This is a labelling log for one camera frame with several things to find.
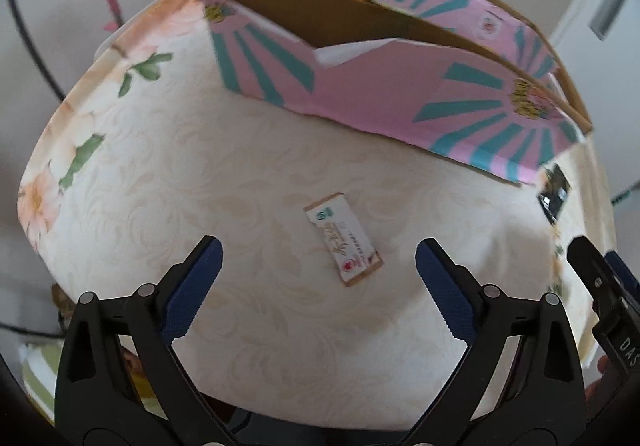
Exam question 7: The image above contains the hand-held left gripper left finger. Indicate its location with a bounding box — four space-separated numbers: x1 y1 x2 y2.
54 235 236 446

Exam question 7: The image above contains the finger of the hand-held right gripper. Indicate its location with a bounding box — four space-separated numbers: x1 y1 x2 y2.
604 250 640 303
566 235 627 328

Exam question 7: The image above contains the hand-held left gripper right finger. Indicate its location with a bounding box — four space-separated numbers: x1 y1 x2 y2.
400 237 587 446

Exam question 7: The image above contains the white snack bar packet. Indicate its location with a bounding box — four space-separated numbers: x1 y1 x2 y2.
305 193 385 287

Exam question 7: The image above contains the pink printed cardboard box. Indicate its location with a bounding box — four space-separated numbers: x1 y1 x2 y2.
200 0 595 187

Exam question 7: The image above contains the small black packet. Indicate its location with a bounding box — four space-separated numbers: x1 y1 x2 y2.
536 163 572 227

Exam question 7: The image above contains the yellow packet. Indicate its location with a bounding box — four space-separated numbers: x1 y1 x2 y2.
117 341 161 407

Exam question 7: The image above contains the floral tablecloth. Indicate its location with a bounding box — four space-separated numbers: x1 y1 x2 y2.
16 0 618 429

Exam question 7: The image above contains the green striped cloth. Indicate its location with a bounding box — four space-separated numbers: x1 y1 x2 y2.
19 341 63 427

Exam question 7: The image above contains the white wardrobe door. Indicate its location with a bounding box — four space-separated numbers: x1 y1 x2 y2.
547 0 640 197

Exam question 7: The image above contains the black cable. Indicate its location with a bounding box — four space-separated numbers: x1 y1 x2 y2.
0 0 68 102
0 320 66 341

